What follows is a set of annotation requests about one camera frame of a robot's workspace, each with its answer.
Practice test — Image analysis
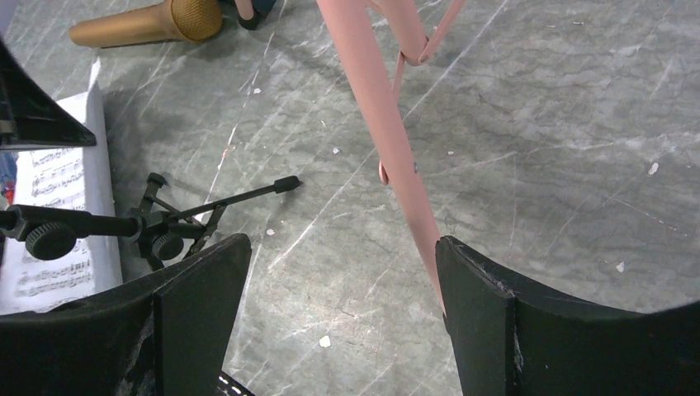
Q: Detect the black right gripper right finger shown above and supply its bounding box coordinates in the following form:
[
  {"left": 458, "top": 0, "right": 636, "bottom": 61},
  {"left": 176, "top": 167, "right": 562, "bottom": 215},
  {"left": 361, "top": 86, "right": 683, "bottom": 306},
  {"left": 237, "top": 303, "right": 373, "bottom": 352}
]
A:
[{"left": 436, "top": 236, "right": 699, "bottom": 395}]

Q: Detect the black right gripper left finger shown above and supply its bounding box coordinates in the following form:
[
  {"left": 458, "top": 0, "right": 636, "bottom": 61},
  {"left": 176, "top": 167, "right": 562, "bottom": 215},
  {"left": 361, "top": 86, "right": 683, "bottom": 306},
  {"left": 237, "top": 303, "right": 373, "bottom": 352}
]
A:
[{"left": 1, "top": 233, "right": 252, "bottom": 395}]

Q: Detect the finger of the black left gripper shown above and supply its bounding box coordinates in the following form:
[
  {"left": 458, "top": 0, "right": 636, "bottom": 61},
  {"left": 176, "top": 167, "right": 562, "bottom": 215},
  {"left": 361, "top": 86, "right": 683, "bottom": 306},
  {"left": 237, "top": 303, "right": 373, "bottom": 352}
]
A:
[{"left": 1, "top": 44, "right": 97, "bottom": 151}]

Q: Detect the pink perforated music stand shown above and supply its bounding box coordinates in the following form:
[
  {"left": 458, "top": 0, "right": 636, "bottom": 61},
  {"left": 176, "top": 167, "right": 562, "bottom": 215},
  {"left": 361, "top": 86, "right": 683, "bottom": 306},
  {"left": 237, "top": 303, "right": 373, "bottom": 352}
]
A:
[{"left": 318, "top": 1, "right": 464, "bottom": 293}]

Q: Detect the printed sheet music page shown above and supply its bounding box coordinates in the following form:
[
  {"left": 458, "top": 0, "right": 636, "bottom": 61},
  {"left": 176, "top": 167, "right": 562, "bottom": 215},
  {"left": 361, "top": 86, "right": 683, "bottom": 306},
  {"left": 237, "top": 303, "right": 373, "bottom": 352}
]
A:
[{"left": 1, "top": 61, "right": 123, "bottom": 315}]

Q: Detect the black microphone tripod stand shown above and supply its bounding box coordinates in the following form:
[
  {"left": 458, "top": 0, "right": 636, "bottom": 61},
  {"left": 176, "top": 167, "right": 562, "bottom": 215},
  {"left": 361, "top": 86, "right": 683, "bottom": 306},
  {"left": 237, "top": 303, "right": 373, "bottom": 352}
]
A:
[{"left": 1, "top": 172, "right": 302, "bottom": 271}]

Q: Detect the gold microphone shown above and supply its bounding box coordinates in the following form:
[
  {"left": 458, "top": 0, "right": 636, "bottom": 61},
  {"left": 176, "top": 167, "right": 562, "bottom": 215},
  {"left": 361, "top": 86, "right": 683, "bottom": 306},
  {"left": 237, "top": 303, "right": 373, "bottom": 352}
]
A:
[{"left": 69, "top": 0, "right": 223, "bottom": 48}]

